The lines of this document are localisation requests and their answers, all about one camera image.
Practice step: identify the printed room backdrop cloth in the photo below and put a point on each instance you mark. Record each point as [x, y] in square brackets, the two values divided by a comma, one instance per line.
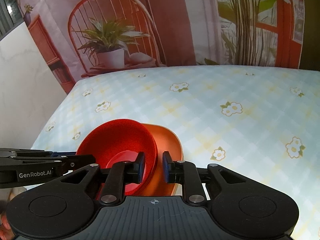
[84, 38]

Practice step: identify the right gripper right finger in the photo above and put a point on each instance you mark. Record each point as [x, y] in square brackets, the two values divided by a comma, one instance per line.
[188, 176]

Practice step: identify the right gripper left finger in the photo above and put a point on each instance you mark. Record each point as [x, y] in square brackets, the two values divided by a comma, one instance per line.
[118, 176]

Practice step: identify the orange square plate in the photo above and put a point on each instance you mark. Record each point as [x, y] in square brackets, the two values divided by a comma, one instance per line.
[166, 140]

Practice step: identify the red bowl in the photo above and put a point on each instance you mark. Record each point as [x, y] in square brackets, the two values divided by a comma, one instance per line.
[122, 140]

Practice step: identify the person's left hand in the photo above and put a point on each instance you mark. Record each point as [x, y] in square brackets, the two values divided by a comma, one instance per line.
[6, 196]

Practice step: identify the dark window with frame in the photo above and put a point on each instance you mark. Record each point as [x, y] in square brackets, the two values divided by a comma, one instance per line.
[10, 16]

